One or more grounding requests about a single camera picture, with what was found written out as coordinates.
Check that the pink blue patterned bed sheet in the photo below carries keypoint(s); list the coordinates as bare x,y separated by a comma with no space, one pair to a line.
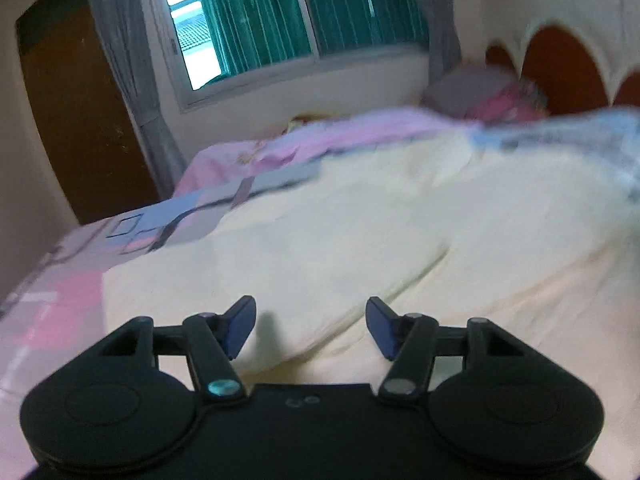
75,265

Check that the window with green blinds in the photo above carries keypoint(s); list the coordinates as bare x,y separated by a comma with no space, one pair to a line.
250,15

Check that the brown scalloped headboard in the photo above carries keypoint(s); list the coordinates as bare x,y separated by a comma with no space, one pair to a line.
562,72

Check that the grey pillow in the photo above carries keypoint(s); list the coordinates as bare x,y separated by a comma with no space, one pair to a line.
465,91

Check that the brown wooden door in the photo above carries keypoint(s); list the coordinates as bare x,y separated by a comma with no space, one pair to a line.
75,110

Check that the large cream cloth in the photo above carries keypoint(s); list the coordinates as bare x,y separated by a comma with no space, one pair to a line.
350,235

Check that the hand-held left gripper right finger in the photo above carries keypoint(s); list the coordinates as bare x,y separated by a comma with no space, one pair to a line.
379,324

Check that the grey curtain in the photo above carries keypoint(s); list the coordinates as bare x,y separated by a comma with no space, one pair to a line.
441,25
131,65

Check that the pink pillow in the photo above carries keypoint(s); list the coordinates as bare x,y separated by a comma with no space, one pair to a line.
511,104

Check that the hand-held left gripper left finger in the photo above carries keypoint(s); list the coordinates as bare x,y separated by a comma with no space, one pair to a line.
241,321

